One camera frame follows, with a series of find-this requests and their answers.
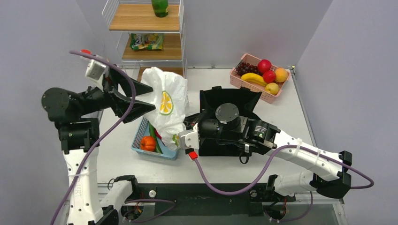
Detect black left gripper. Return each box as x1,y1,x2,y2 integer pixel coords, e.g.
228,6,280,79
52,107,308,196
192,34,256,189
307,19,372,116
77,65,155,121

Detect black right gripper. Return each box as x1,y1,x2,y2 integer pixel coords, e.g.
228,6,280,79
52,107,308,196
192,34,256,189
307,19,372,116
179,109,241,142

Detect black cloth bag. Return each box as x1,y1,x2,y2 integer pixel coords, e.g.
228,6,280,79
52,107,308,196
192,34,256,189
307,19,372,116
199,86,260,157

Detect white plastic grocery bag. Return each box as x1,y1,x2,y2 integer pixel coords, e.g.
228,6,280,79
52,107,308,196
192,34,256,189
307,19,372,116
136,67,189,151

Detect small orange pumpkin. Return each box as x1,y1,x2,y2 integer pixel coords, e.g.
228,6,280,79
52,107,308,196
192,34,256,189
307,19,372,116
139,136,155,152

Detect colourful snack bag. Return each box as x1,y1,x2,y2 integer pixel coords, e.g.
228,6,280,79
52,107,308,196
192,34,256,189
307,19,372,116
130,33,164,51

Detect red apple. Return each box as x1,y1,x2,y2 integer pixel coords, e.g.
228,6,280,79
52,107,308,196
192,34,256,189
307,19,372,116
257,59,272,74
262,70,276,83

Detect orange fruit with leaf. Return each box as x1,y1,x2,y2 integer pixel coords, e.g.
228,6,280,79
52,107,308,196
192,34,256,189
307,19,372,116
275,67,289,83

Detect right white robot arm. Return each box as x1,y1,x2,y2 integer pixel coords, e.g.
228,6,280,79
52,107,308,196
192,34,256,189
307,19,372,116
178,103,352,201

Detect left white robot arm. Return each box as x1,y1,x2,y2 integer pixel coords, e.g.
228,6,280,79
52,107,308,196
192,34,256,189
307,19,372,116
41,64,155,225

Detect blue perforated plastic basket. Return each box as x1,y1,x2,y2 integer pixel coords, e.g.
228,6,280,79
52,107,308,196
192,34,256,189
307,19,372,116
131,118,178,160

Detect green cucumber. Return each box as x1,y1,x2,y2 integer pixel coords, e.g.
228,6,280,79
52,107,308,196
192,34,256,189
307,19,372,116
148,123,162,154

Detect red pepper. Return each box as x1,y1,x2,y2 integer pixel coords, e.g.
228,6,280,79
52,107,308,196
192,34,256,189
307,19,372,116
155,129,162,139

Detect yellow banana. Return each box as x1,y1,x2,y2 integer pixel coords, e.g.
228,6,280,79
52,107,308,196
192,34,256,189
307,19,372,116
241,73,267,87

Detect dark red grapes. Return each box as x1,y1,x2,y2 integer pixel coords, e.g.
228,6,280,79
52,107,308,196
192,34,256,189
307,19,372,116
235,61,260,76

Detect pink perforated plastic basket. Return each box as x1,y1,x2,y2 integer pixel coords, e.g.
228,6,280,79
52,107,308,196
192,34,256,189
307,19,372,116
230,53,291,104

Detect yellow pear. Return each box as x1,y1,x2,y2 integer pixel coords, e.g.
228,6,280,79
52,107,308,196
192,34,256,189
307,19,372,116
265,82,280,96

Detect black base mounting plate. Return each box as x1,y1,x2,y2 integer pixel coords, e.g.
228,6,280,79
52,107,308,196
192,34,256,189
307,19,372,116
125,183,296,217

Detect green bottle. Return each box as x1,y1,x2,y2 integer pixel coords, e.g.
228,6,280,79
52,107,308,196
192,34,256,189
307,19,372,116
151,0,168,18

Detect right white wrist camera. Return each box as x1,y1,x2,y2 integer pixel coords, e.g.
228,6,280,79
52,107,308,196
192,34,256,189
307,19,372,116
178,123,200,160

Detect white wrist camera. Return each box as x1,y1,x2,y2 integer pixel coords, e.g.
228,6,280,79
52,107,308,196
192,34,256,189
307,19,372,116
80,56,108,90
178,123,200,160

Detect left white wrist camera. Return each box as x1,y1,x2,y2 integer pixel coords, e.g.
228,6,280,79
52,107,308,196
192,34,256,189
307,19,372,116
80,56,108,90

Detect wooden wire shelf rack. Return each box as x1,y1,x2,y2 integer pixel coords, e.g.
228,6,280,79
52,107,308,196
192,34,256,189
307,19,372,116
102,0,187,76

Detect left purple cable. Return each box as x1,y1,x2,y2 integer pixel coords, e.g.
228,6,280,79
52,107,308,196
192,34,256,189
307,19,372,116
49,49,176,225

